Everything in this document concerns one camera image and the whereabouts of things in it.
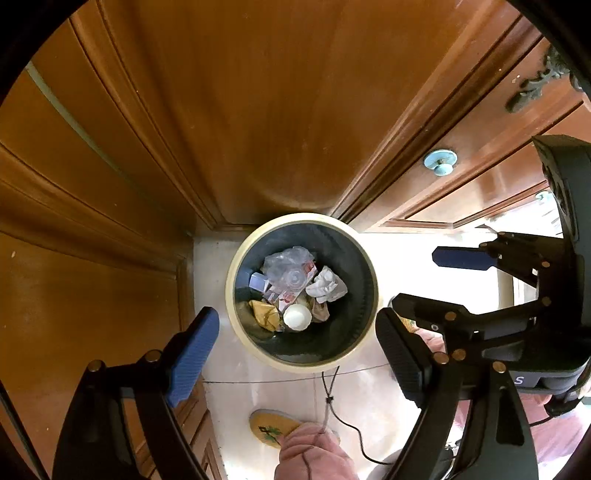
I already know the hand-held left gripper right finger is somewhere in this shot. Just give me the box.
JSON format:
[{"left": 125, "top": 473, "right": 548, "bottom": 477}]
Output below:
[{"left": 375, "top": 308, "right": 540, "bottom": 480}]

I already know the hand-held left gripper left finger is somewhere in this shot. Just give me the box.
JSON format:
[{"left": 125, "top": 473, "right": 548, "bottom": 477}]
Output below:
[{"left": 52, "top": 306, "right": 221, "bottom": 480}]

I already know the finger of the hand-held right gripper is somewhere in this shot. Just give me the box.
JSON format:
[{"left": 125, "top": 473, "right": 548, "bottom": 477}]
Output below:
[
  {"left": 433, "top": 232, "right": 575, "bottom": 296},
  {"left": 390, "top": 293, "right": 578, "bottom": 370}
]

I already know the yellow and white carton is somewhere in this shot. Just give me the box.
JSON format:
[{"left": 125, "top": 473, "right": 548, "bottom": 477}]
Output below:
[{"left": 248, "top": 299, "right": 283, "bottom": 330}]

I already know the round trash bin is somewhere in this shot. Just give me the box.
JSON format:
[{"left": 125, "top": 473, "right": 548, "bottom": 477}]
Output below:
[{"left": 225, "top": 212, "right": 380, "bottom": 374}]

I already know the green and brown crushed carton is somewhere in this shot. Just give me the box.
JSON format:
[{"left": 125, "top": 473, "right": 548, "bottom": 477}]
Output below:
[{"left": 307, "top": 295, "right": 331, "bottom": 321}]

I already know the red printed carton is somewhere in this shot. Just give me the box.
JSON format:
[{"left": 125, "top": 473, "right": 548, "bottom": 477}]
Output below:
[{"left": 265, "top": 258, "right": 319, "bottom": 315}]

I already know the white paper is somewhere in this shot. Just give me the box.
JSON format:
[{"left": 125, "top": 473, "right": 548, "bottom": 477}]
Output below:
[{"left": 305, "top": 265, "right": 348, "bottom": 303}]

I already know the orange and white paper cup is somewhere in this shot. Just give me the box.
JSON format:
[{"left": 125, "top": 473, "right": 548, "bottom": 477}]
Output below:
[{"left": 283, "top": 305, "right": 313, "bottom": 332}]

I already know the clear plastic bottle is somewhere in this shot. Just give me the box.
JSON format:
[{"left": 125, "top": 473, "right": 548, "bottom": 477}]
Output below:
[{"left": 272, "top": 265, "right": 310, "bottom": 294}]

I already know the clear plastic bag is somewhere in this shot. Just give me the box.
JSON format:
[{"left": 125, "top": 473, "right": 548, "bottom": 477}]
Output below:
[{"left": 263, "top": 247, "right": 317, "bottom": 289}]

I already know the yellow slipper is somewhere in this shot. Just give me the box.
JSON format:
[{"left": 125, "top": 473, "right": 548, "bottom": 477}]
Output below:
[{"left": 249, "top": 408, "right": 342, "bottom": 450}]

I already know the wooden kitchen cabinet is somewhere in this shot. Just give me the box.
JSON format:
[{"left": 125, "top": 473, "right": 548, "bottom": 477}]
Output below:
[{"left": 0, "top": 0, "right": 591, "bottom": 480}]

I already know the black cable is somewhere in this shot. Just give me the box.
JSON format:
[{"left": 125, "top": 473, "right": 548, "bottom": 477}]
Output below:
[{"left": 203, "top": 364, "right": 398, "bottom": 464}]

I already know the ornate metal cabinet handle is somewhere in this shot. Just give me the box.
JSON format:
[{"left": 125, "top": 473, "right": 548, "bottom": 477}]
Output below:
[{"left": 505, "top": 44, "right": 591, "bottom": 114}]

